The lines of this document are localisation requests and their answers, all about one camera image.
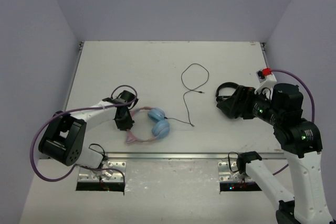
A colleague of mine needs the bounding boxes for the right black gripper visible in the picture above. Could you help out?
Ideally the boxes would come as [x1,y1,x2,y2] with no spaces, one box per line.
[217,85,281,126]

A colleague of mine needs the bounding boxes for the pink blue cat-ear headphones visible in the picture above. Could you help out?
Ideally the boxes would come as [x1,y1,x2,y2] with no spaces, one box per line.
[125,106,170,144]

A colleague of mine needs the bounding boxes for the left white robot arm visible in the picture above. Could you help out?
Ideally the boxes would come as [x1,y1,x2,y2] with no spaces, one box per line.
[38,90,138,169]

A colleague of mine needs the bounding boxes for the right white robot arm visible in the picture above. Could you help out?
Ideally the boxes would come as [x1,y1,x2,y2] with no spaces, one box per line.
[215,82,335,223]

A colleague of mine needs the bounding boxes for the black headphones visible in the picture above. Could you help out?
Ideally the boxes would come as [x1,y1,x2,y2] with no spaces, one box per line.
[215,82,240,104]

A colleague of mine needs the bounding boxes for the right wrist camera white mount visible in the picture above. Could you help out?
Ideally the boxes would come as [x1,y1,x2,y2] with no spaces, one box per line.
[255,68,277,94]

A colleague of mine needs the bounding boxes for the left base black wire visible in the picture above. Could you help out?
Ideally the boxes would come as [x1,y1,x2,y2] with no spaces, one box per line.
[87,143,106,161]

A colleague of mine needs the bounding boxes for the base black wire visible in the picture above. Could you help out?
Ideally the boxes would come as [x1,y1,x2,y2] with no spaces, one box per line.
[87,143,106,161]
[227,151,241,175]

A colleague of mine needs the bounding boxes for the right base black wire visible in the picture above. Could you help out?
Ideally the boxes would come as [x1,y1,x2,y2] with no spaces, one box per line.
[227,151,241,175]

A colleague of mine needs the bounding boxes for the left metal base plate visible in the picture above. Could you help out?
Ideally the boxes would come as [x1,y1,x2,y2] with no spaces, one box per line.
[77,159,127,183]

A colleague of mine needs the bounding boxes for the metal base plate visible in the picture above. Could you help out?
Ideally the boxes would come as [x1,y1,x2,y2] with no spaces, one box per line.
[217,161,254,183]
[77,159,127,183]

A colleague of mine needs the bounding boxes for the aluminium table rail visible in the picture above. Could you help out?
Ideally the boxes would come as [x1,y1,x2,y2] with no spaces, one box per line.
[47,151,288,161]

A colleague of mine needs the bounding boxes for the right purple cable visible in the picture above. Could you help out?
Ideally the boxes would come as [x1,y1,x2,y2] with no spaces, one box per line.
[271,69,315,177]

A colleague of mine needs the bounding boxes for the purple cable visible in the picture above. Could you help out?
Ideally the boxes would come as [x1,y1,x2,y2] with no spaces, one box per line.
[271,69,315,177]
[30,84,139,182]

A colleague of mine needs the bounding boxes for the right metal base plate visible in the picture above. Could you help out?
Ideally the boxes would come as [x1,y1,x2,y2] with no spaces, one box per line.
[217,161,254,183]

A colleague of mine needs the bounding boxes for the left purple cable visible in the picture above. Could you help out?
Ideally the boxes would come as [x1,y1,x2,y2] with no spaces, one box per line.
[30,84,139,182]

